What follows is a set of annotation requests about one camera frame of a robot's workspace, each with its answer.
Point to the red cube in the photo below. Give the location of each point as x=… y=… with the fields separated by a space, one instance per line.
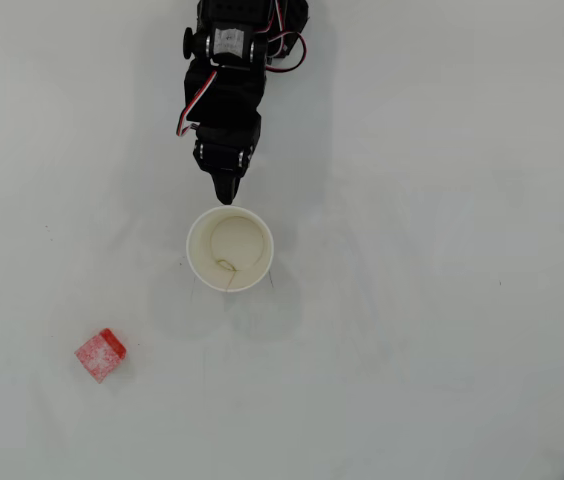
x=99 y=357

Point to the paper cup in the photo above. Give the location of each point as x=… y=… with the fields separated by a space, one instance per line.
x=242 y=240

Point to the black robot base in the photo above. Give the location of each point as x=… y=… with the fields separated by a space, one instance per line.
x=296 y=15

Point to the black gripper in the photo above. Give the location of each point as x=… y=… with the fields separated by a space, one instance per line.
x=223 y=156

